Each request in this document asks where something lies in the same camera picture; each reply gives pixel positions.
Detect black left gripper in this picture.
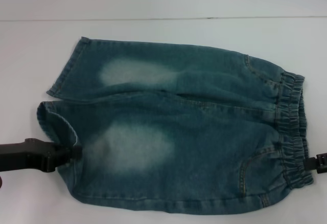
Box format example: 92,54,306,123
0,138,82,173

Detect blue denim shorts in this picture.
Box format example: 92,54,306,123
36,36,315,211

